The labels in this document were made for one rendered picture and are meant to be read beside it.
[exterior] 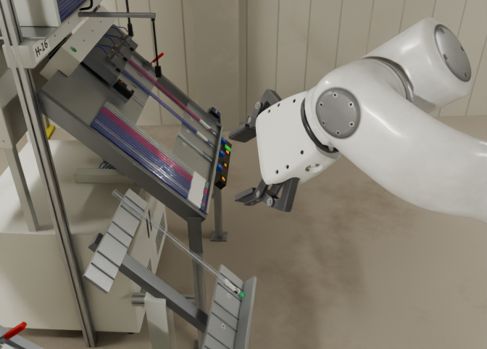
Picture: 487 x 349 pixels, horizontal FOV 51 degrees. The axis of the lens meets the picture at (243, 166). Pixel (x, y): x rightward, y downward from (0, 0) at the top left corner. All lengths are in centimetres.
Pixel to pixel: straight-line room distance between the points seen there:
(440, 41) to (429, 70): 3
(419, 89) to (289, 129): 17
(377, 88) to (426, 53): 7
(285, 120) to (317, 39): 318
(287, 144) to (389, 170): 18
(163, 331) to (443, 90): 120
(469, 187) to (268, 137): 26
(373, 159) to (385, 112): 4
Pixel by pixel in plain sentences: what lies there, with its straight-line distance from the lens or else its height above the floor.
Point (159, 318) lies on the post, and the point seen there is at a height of 76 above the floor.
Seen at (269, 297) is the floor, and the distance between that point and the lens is 256.
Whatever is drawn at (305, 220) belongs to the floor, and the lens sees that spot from 300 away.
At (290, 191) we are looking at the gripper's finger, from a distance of 62.
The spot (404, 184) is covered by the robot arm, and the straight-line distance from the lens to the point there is 46.
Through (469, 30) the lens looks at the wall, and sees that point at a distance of 413.
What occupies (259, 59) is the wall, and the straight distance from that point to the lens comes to 377.
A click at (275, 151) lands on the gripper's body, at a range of 62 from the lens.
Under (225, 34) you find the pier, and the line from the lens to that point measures 354.
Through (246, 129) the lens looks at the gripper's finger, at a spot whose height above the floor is 156.
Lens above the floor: 190
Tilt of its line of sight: 33 degrees down
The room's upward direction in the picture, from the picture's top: straight up
